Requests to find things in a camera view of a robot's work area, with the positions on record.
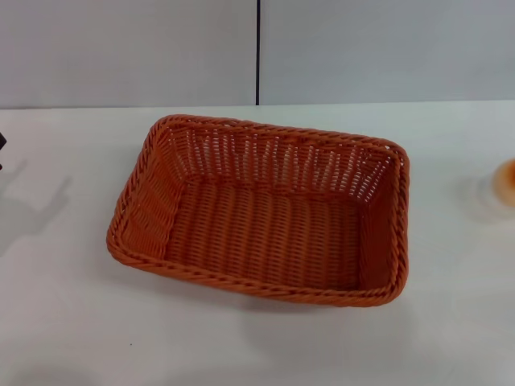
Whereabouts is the orange woven rectangular basket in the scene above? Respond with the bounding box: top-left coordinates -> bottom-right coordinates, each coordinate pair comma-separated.
106,114 -> 411,309

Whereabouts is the round bun with sesame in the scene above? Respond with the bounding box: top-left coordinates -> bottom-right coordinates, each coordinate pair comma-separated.
492,158 -> 515,203

